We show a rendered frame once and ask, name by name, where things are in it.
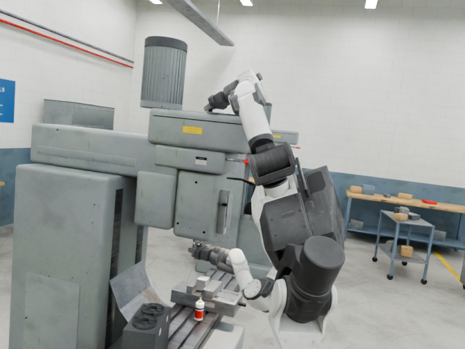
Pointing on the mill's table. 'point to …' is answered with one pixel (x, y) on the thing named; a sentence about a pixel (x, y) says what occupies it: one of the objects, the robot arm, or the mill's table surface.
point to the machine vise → (182, 295)
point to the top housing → (197, 131)
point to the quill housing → (197, 204)
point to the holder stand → (147, 327)
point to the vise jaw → (212, 289)
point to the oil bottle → (199, 310)
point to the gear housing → (194, 159)
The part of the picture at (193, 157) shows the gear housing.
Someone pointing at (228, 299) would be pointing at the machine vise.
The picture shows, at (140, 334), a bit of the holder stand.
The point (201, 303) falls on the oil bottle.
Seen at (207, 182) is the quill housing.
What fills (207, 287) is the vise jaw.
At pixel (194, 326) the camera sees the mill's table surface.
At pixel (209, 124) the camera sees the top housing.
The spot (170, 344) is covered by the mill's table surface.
